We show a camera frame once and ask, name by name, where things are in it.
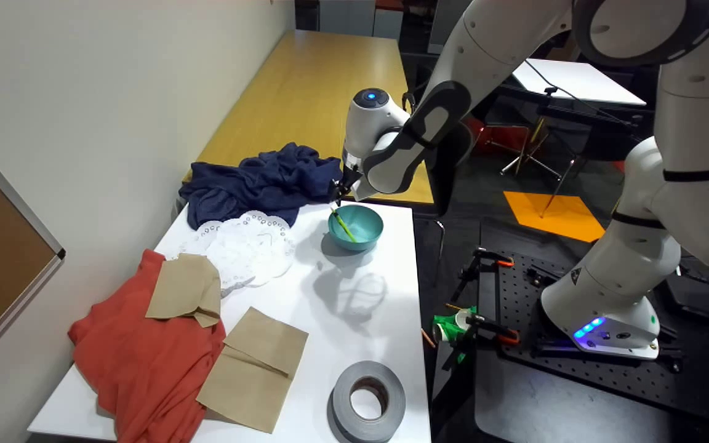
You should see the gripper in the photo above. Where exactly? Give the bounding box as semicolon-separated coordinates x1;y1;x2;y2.
332;165;364;206

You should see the green marker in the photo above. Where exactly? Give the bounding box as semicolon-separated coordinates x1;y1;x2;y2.
330;209;359;243

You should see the teal bowl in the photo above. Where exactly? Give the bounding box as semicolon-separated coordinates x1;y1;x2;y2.
327;204;385;252

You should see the navy blue cloth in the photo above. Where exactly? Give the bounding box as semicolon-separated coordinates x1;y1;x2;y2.
178;142;343;231

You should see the stack of white paper doilies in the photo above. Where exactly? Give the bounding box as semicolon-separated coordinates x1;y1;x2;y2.
177;210;297;291

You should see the long wooden table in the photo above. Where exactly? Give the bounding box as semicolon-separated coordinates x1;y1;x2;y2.
182;29;435;206

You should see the orange and black clamp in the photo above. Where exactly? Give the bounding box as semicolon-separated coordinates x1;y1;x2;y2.
451;247;515;303
442;314;521;371

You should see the green and white object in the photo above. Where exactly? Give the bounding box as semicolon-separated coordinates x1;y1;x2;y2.
433;306;478;364

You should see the small brown paper bag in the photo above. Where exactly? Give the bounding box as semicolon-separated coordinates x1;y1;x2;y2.
145;253;222;329

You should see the large brown paper bag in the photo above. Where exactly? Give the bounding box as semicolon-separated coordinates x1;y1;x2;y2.
196;306;310;434

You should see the orange floor sheet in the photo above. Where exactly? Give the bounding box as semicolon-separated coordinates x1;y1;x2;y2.
503;191;606;244

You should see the orange-red cloth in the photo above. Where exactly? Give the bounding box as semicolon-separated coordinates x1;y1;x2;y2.
68;249;227;443

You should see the white table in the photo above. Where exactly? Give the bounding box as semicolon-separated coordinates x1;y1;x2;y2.
511;58;647;106

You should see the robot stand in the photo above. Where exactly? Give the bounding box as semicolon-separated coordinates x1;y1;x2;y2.
431;215;709;443

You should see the grey duct tape roll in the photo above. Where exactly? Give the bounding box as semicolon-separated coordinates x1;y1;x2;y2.
328;361;407;443

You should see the black cable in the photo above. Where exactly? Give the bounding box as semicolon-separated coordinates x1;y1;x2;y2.
524;59;638;127

